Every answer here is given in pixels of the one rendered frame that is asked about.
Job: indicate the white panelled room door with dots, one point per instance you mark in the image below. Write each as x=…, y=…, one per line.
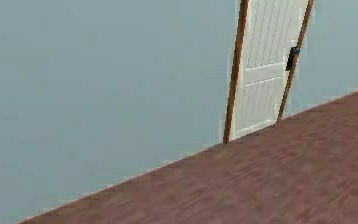
x=262, y=73

